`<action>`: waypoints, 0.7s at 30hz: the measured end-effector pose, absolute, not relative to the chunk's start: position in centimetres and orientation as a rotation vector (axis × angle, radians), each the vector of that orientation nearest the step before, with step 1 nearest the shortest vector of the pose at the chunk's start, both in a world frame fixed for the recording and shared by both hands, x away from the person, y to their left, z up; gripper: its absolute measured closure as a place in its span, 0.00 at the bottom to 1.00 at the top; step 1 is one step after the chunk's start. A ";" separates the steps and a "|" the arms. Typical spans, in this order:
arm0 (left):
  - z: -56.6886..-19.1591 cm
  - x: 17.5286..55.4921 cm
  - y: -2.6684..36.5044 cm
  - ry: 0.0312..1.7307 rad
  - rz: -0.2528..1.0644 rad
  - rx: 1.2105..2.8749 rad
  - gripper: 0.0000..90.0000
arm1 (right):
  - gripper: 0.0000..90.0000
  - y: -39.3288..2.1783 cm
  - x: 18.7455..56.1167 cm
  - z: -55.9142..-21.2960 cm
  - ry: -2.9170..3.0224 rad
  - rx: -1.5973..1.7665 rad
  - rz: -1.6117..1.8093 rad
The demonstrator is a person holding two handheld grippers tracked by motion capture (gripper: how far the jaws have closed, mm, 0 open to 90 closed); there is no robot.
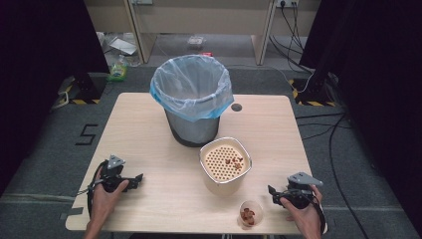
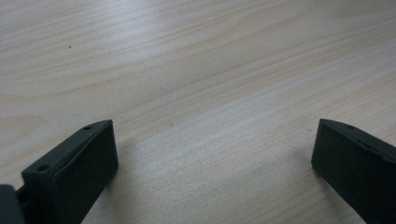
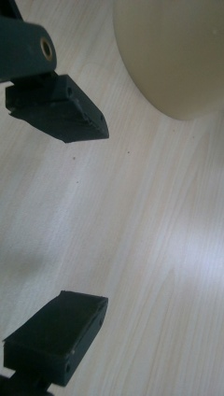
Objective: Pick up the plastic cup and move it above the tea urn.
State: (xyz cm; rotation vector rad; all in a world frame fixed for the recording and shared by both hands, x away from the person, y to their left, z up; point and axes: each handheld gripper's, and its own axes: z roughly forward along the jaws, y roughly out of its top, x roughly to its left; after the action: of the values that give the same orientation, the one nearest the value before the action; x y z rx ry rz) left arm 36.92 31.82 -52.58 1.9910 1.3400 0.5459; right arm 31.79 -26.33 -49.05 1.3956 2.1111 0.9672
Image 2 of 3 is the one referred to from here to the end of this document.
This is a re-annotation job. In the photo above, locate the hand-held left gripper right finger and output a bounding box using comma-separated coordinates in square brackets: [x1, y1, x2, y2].
[310, 118, 396, 224]

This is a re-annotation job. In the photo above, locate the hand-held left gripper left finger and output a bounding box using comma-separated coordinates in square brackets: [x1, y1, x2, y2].
[16, 119, 120, 224]

